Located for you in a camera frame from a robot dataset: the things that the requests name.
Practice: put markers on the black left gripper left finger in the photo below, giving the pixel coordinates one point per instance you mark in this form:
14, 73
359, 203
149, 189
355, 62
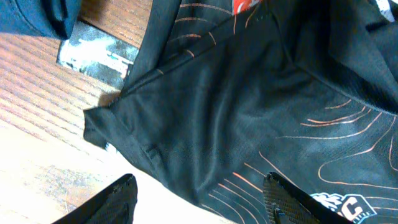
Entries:
114, 204

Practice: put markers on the navy blue folded garment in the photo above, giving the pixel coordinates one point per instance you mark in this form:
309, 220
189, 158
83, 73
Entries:
41, 18

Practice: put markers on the black printed jersey shirt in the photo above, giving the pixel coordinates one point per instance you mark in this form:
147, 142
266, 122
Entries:
224, 92

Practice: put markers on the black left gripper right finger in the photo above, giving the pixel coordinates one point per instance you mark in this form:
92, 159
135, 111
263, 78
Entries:
286, 203

